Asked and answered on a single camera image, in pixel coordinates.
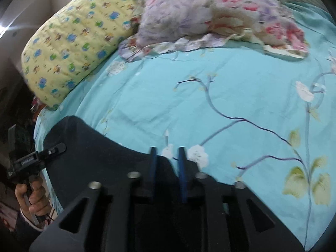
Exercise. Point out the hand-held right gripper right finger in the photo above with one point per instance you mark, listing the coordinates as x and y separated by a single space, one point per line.
182 168

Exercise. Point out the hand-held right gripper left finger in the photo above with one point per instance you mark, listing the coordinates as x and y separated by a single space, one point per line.
153 165

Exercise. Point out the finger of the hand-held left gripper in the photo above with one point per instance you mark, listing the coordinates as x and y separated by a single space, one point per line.
53 150

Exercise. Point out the dark navy pants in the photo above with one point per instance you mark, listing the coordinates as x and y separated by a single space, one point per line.
110 168

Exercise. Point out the person's left forearm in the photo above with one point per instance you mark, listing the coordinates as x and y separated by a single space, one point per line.
25 224

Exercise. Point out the person's left hand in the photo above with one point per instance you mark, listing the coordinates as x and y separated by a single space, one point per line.
32 198

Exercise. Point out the turquoise floral bed sheet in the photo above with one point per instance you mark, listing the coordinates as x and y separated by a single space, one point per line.
210 105

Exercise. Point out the yellow printed pillow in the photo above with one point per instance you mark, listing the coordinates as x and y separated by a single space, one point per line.
78 39

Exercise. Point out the floral pink purple quilt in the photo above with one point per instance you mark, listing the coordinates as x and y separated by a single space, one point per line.
210 18

